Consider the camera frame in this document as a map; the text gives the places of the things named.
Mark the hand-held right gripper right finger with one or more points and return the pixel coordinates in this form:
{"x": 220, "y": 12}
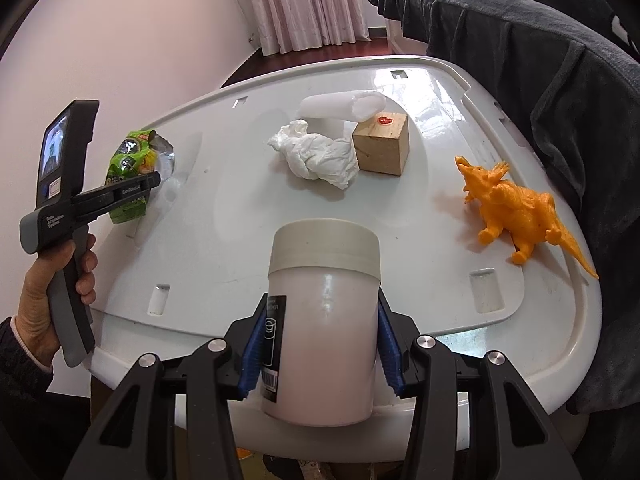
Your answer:
{"x": 390, "y": 355}

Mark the white plastic jar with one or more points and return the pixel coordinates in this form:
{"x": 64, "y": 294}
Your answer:
{"x": 325, "y": 320}

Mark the crumpled white tissue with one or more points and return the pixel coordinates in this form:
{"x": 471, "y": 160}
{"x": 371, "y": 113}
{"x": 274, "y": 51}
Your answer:
{"x": 320, "y": 155}

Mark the wooden block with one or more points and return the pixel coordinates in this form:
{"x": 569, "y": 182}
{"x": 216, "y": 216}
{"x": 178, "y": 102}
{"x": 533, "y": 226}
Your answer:
{"x": 380, "y": 147}

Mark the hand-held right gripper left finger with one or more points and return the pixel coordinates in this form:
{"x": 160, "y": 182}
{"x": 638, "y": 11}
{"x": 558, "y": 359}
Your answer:
{"x": 252, "y": 355}

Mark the grey plastic storage lid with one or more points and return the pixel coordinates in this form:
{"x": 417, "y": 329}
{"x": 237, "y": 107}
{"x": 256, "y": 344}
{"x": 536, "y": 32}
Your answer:
{"x": 225, "y": 220}

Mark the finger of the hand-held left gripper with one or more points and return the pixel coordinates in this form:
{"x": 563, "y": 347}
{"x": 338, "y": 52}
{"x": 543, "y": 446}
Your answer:
{"x": 132, "y": 189}

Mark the dark grey blanket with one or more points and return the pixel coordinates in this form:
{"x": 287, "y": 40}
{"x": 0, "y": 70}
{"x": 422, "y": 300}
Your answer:
{"x": 525, "y": 60}

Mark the person's left hand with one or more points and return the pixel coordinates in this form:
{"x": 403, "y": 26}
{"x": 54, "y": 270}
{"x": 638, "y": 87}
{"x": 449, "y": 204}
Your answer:
{"x": 42, "y": 300}

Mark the person's left forearm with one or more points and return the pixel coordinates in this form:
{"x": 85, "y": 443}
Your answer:
{"x": 20, "y": 360}

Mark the green snack packet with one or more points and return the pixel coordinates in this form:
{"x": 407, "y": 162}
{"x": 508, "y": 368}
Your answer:
{"x": 125, "y": 157}

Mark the pink dotted curtain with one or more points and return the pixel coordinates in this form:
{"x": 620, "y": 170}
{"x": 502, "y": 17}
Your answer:
{"x": 300, "y": 5}

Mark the orange toy dinosaur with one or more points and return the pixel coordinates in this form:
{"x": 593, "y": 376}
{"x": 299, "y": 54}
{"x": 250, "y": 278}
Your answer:
{"x": 515, "y": 205}

